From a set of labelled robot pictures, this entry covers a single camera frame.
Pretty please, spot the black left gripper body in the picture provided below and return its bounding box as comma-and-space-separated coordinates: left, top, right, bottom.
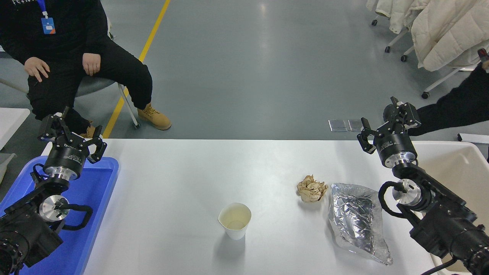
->
44, 141, 91, 175

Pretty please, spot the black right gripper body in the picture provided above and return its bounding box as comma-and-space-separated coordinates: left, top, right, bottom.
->
374, 131, 418, 163

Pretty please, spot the grey chair with white frame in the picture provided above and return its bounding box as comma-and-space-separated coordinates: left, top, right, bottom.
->
400, 45, 480, 99
74, 17, 141, 129
371, 15, 411, 53

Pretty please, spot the tan paper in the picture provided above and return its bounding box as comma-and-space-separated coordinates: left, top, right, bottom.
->
297, 175, 329, 203

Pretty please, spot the silver foil tray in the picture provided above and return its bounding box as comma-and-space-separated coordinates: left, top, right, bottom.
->
328, 183, 393, 265

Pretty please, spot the white paper cup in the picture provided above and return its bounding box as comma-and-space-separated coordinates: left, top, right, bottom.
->
218, 203, 252, 240

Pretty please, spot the person's right hand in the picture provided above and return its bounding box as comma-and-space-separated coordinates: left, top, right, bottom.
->
24, 57, 50, 83

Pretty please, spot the person's left hand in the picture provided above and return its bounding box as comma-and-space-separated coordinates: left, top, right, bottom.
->
83, 53, 101, 76

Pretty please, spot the blue plastic tray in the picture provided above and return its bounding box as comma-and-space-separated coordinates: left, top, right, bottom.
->
0, 156, 119, 275

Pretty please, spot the small white side table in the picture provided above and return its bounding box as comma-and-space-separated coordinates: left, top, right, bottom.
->
0, 108, 31, 184

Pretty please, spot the person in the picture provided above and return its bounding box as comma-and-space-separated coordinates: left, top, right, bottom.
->
407, 49, 489, 137
0, 0, 172, 139

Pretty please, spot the large pale plastic bin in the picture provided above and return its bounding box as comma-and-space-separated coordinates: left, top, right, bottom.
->
411, 141, 489, 273

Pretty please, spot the white floor bar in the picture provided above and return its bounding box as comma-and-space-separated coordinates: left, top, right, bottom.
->
457, 133, 489, 144

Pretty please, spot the cream padded jacket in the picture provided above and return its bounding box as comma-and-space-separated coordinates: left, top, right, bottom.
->
411, 0, 489, 72
367, 0, 419, 35

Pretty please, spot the blue ID badge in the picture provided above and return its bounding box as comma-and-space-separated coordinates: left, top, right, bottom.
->
36, 0, 56, 35

